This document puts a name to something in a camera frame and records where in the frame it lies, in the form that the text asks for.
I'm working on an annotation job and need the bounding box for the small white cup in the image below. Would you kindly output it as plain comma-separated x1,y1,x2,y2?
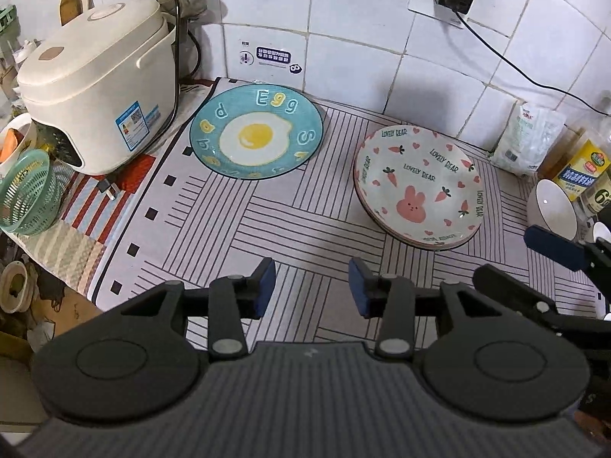
0,261,30,314

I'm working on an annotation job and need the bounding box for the clear vinegar bottle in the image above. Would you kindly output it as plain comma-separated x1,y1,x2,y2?
573,184,611,218

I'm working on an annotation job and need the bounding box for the cream rice cooker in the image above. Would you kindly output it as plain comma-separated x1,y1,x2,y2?
16,0,181,175

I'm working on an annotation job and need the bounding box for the white bowl with dark rim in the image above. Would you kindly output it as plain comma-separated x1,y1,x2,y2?
527,179,579,244

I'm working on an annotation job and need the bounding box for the brown cardboard box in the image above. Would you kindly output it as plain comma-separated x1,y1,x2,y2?
0,291,106,358

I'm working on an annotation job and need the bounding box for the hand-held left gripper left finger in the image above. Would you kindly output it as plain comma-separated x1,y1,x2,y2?
119,258,278,362

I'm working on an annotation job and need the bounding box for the white container with orange food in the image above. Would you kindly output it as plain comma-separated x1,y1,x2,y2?
0,113,39,178

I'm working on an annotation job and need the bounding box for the green plastic basket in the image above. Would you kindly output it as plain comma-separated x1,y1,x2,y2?
0,148,66,237

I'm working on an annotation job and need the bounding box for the white salt bag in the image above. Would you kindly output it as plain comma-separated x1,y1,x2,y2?
491,102,567,175

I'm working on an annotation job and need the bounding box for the red striped cloth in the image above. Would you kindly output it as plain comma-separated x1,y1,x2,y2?
12,153,158,299

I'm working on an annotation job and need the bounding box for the blue fried egg plate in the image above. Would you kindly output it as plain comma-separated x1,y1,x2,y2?
189,84,324,181

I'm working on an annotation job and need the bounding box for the white striped table mat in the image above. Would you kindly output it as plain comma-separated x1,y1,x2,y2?
91,76,611,342

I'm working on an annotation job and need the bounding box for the wall warning sticker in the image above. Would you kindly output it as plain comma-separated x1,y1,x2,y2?
237,40,304,77

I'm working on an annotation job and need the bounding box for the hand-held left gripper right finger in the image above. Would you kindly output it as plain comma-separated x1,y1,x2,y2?
348,258,515,358

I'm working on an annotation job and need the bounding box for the pink rabbit plate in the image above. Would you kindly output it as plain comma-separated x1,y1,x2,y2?
353,125,484,245

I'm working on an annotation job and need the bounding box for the black adapter cable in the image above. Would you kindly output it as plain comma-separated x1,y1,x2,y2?
453,10,611,116

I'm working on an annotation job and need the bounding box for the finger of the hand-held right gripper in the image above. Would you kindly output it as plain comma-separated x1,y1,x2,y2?
472,264,559,328
524,225,593,273

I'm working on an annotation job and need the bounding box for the yellow label oil bottle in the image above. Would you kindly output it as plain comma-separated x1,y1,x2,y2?
553,126,611,202

